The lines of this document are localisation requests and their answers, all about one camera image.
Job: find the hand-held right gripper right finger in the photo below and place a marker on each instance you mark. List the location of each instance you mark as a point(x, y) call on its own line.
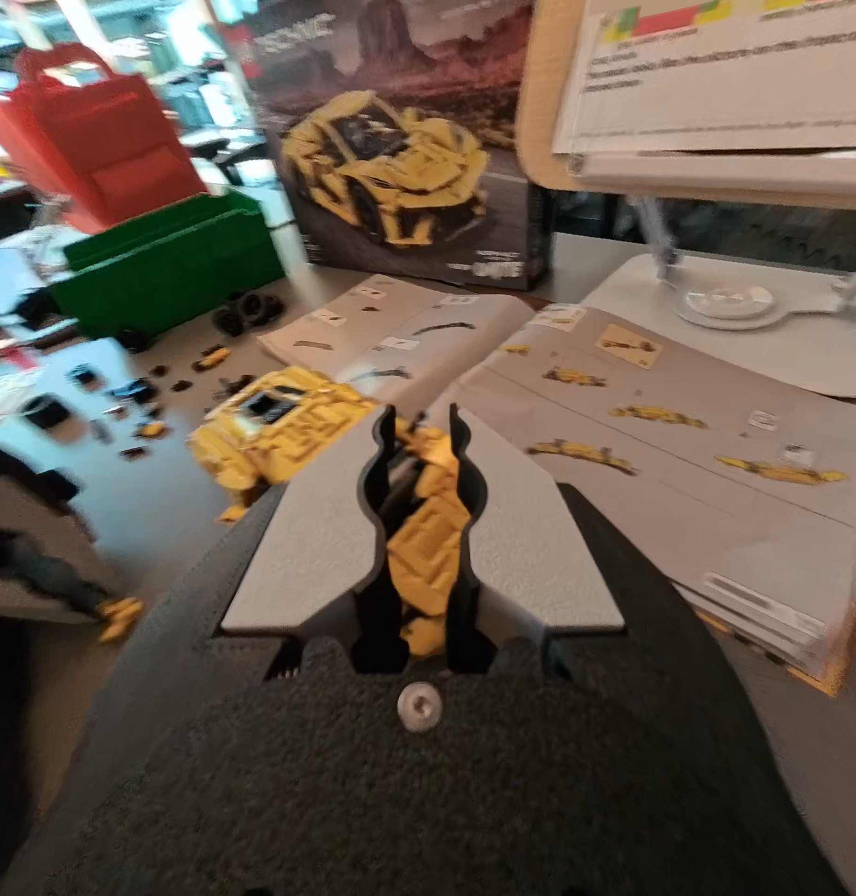
point(533, 553)

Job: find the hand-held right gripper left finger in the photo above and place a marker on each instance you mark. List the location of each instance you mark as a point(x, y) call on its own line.
point(309, 553)

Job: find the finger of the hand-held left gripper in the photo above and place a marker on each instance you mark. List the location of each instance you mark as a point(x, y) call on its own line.
point(43, 511)
point(22, 598)

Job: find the yellow angled connector piece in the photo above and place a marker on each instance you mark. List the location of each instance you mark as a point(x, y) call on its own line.
point(120, 619)

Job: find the yellow brick car model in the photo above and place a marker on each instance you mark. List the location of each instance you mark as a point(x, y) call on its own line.
point(428, 553)

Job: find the grey desk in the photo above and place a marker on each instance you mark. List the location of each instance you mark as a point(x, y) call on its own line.
point(162, 504)

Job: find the black rubber tire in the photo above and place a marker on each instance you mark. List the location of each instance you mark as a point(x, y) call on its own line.
point(263, 308)
point(228, 320)
point(135, 340)
point(46, 411)

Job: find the open instruction booklet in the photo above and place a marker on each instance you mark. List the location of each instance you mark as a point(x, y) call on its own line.
point(679, 504)

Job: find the small yellow black brick piece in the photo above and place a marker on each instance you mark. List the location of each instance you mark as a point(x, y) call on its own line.
point(212, 358)

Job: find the green plastic bin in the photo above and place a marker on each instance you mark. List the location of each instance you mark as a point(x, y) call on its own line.
point(169, 266)

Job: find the wooden document stand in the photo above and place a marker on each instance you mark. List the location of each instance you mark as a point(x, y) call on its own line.
point(805, 350)

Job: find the red carrier bag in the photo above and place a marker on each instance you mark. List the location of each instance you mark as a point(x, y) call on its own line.
point(106, 147)

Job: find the car printed cardboard box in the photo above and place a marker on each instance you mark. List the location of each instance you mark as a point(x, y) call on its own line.
point(400, 140)

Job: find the laminated instruction sheet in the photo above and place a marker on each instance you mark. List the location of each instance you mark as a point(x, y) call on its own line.
point(714, 84)

